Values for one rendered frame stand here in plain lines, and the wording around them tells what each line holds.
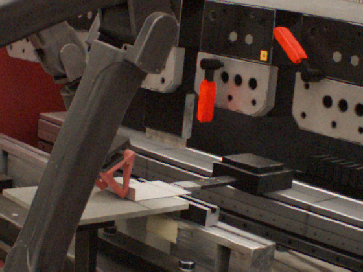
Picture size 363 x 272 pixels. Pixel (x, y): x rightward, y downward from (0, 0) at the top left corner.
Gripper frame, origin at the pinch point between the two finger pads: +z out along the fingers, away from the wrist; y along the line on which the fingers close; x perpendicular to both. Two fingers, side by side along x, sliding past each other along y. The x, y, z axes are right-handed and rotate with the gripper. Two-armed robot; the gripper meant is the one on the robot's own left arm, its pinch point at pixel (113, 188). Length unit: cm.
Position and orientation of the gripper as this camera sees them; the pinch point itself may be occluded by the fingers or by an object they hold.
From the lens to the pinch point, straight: 134.0
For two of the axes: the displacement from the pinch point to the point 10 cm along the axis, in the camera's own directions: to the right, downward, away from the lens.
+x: -6.9, 5.0, -5.2
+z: 2.5, 8.4, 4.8
